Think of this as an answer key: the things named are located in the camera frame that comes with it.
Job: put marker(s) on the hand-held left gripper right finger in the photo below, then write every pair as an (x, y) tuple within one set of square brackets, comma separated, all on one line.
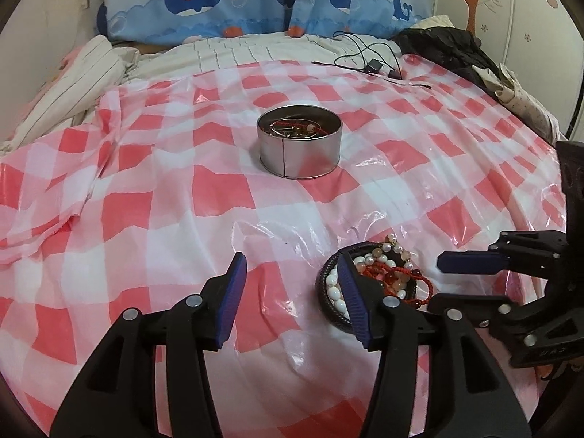
[(353, 292)]

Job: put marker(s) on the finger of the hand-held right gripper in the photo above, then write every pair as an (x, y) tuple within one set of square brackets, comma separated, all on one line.
[(481, 306), (470, 262)]

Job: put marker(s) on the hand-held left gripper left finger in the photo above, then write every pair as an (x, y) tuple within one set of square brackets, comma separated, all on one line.
[(232, 292)]

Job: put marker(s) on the round metal tin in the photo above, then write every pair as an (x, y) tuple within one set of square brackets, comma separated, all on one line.
[(301, 157)]

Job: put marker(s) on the pink checkered plastic tablecloth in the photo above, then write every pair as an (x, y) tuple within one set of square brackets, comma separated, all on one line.
[(182, 219)]

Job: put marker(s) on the beige cloth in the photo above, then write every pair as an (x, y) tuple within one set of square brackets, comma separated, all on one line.
[(529, 100)]

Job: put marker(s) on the black jacket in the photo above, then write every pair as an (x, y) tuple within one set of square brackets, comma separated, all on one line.
[(449, 50)]

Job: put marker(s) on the striped white bedsheet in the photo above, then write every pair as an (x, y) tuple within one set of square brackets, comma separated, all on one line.
[(237, 57)]

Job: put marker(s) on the striped white quilt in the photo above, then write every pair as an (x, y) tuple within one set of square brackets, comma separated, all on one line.
[(68, 91)]

